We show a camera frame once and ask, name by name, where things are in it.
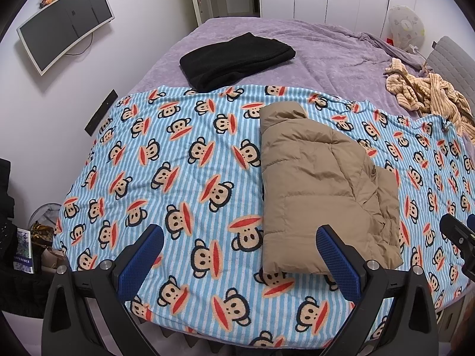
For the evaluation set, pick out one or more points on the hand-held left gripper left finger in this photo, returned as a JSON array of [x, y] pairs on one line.
[[141, 259]]

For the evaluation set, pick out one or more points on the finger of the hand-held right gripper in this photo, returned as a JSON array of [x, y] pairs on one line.
[[471, 222], [456, 231]]

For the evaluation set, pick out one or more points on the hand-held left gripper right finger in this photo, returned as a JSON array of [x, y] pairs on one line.
[[339, 263]]

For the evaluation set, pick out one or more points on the tan puffer jacket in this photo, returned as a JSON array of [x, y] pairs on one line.
[[315, 178]]

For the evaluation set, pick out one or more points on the monkey print striped blanket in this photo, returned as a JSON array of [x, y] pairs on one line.
[[185, 178]]

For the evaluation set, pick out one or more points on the brown patterned item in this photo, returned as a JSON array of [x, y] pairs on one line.
[[40, 233]]

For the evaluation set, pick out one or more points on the clear round container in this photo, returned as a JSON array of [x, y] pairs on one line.
[[44, 211]]

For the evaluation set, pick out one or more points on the book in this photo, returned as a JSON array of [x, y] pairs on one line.
[[24, 252]]

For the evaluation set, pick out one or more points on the beige striped fleece garment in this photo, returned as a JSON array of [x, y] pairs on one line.
[[438, 96]]

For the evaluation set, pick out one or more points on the grey padded headboard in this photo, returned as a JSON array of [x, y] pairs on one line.
[[452, 59]]

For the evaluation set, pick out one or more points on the covered standing fan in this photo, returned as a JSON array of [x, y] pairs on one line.
[[406, 26]]

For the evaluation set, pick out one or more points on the purple bedspread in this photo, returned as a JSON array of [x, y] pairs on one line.
[[326, 55]]

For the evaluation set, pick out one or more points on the folded black cloth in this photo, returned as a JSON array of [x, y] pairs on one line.
[[230, 61]]

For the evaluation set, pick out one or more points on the beige bed frame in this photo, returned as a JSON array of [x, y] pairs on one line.
[[451, 315]]

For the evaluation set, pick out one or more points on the wall-mounted monitor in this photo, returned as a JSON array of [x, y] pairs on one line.
[[63, 26]]

